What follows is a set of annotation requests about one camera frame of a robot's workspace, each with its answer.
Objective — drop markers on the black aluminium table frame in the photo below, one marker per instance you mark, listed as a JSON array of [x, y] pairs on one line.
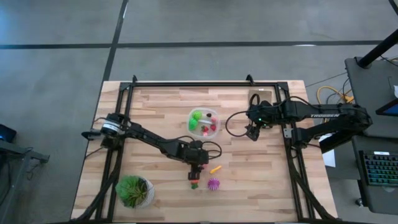
[[202, 84]]

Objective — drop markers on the red toy strawberry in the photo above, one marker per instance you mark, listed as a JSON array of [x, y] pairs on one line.
[[213, 127], [204, 128]]

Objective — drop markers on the dark device with blue light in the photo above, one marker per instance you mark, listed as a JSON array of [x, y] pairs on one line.
[[6, 133]]

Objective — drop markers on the purple striped toy onion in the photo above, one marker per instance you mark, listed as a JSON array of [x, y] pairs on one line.
[[213, 184]]

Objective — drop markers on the keyboard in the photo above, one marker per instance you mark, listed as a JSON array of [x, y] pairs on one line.
[[381, 169]]

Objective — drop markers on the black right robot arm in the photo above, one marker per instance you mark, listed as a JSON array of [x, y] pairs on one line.
[[323, 116]]

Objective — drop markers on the green plant in white pot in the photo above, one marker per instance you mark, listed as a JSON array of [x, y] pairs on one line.
[[133, 191]]

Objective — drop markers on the orange toy carrot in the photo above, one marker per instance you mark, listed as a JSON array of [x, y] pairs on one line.
[[194, 185]]

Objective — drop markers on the clear plastic tupperware container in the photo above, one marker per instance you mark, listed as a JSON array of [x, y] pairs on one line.
[[217, 132]]

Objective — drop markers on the black slanted pole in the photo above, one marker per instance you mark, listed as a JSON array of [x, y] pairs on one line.
[[377, 49]]

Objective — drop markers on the white paper sheet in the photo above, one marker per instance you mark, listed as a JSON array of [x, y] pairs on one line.
[[329, 158]]

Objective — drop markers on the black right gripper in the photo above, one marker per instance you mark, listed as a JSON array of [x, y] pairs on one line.
[[258, 125]]

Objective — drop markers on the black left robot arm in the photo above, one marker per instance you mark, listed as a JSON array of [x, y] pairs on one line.
[[149, 137]]

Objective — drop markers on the grey side desk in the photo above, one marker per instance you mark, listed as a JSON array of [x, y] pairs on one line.
[[370, 77]]

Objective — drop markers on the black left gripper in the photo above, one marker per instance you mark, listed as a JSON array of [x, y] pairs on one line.
[[194, 169]]

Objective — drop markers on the dark tablet screen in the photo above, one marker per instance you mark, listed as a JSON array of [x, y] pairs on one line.
[[388, 109]]

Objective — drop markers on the yellow toy corn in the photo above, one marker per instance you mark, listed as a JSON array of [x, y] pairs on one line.
[[215, 169]]

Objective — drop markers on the round light green toy cabbage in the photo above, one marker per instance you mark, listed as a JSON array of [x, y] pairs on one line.
[[196, 115]]

